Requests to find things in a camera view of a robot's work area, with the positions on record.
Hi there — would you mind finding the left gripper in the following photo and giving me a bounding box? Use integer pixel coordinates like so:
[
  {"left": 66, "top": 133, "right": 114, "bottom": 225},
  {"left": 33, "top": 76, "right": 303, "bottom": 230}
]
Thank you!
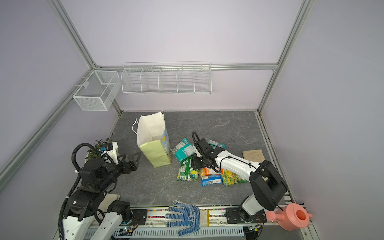
[{"left": 98, "top": 151, "right": 141, "bottom": 192}]

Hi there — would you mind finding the teal candy bag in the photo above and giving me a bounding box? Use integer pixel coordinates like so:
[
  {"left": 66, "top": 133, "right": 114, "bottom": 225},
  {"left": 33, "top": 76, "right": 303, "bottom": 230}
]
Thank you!
[
  {"left": 171, "top": 138, "right": 195, "bottom": 164},
  {"left": 205, "top": 138, "right": 227, "bottom": 149}
]

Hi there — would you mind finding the green candy bag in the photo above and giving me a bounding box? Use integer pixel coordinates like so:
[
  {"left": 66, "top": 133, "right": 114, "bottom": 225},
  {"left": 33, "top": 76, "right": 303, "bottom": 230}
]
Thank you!
[{"left": 177, "top": 156, "right": 199, "bottom": 181}]

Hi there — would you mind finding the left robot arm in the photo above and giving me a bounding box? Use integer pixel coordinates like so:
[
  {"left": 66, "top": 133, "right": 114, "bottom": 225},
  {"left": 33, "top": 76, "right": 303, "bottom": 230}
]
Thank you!
[{"left": 58, "top": 143, "right": 146, "bottom": 240}]

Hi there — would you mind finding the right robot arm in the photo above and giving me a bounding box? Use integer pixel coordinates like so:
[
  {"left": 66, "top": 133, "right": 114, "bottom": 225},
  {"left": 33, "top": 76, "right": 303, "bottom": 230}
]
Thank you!
[{"left": 191, "top": 132, "right": 289, "bottom": 223}]

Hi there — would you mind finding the orange candy bag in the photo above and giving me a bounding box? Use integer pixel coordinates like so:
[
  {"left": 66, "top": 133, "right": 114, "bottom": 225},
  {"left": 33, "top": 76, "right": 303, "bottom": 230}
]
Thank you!
[{"left": 198, "top": 168, "right": 223, "bottom": 177}]

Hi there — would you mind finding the white paper bag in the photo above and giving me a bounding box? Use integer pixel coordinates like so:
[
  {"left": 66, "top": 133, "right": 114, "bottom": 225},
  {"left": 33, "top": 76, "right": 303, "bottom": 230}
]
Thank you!
[{"left": 132, "top": 111, "right": 172, "bottom": 168}]

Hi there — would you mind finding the yellow green spring tea bag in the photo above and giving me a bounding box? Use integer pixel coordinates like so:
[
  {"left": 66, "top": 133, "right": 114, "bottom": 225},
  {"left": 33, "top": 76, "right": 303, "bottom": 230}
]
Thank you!
[{"left": 222, "top": 170, "right": 248, "bottom": 186}]

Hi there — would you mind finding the blue snack packet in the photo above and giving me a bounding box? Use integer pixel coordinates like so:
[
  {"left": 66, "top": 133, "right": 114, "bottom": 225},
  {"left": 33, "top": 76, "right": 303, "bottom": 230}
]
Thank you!
[{"left": 201, "top": 175, "right": 223, "bottom": 187}]

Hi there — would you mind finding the potted green plant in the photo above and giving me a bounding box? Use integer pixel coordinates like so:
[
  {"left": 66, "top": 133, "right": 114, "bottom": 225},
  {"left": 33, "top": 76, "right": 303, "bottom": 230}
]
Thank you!
[{"left": 85, "top": 138, "right": 113, "bottom": 163}]

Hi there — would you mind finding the white green glove left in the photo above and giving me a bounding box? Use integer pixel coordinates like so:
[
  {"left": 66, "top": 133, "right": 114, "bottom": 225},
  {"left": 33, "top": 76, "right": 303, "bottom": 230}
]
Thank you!
[{"left": 98, "top": 194, "right": 121, "bottom": 213}]

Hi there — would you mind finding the cream cloth glove right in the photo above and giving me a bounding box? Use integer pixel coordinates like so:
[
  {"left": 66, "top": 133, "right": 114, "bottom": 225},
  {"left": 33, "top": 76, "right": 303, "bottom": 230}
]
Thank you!
[{"left": 243, "top": 150, "right": 266, "bottom": 163}]

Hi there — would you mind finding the blue dotted work glove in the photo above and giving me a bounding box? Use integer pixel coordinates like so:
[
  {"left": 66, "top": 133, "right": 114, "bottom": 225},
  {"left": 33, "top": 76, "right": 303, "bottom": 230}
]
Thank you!
[{"left": 165, "top": 201, "right": 210, "bottom": 237}]

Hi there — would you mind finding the white mesh box basket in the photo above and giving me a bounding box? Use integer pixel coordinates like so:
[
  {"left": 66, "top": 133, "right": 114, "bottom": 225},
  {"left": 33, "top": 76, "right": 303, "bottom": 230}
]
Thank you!
[{"left": 73, "top": 71, "right": 122, "bottom": 112}]

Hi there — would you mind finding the pink watering can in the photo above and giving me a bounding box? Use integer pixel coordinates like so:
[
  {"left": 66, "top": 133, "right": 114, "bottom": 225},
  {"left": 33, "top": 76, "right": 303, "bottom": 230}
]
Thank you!
[{"left": 266, "top": 203, "right": 313, "bottom": 231}]

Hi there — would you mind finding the white slotted cable duct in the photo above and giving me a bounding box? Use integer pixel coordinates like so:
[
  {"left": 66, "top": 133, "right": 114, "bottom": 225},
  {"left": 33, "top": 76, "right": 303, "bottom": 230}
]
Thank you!
[{"left": 83, "top": 225, "right": 245, "bottom": 240}]

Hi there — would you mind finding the white wire shelf basket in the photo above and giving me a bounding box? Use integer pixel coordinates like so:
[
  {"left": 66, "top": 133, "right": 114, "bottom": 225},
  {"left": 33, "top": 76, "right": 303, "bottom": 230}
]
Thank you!
[{"left": 121, "top": 62, "right": 212, "bottom": 95}]

